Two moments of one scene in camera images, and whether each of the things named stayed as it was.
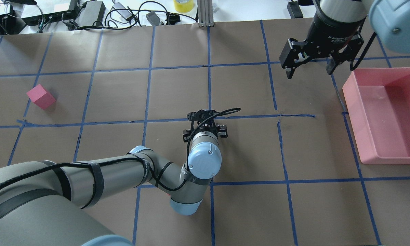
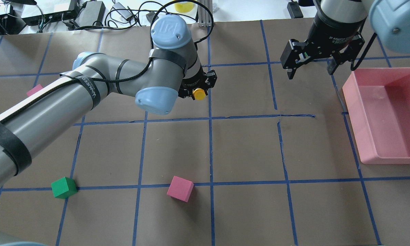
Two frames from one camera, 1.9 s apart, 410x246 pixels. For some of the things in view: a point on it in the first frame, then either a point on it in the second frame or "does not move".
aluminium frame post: [205, 13] does not move
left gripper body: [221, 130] to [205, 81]
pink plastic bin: [385, 106] does not move
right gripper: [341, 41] does not move
